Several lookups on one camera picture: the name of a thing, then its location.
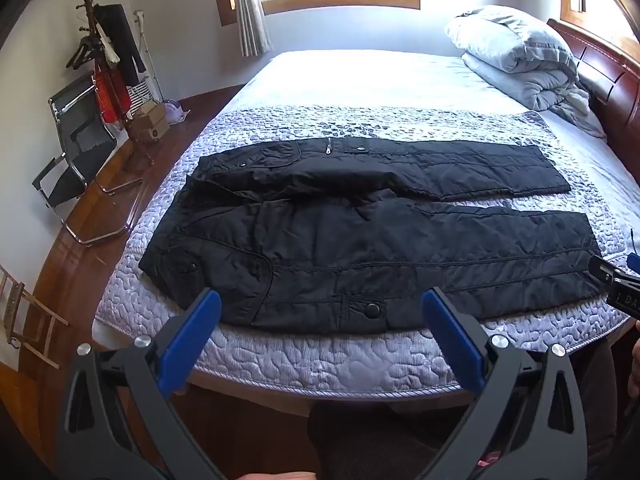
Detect bed with quilted cover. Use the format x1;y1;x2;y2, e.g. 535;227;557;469
92;50;640;407

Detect white and purple bag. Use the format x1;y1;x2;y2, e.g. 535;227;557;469
163;100;191;125

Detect black hanging garment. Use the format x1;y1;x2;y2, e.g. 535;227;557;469
95;4;148;87

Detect wooden folding chair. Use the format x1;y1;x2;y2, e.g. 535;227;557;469
0;265;71;369

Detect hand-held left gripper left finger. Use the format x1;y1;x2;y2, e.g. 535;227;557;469
64;287;224;480

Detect red hanging garment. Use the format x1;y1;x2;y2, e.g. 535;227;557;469
94;66;134;124

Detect white pole stand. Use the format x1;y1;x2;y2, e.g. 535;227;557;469
134;9;164;102

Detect striped bag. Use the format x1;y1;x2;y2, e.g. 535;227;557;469
127;82;152;111

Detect black chrome frame chair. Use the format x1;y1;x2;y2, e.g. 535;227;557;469
32;77;147;247

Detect person's right leg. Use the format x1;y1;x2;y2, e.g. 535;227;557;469
572;337;621;480

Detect black clothes hanger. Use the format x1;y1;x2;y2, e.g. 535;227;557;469
66;35;102;71

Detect wooden coat rack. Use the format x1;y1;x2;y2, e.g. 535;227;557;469
65;0;157;167

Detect folded grey duvet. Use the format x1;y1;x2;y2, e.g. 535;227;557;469
445;5;609;141

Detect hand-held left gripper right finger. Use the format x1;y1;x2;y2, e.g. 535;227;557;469
421;286;587;480

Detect cardboard box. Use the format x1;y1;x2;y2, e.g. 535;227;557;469
127;101;170;142

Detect black quilted pants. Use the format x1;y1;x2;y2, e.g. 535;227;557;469
139;139;609;336

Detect grey curtain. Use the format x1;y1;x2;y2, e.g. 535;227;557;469
233;0;275;58

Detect brown wooden headboard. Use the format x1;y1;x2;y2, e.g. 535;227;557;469
547;17;640;171

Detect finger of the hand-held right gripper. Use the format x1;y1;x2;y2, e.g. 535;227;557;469
588;256;621;287

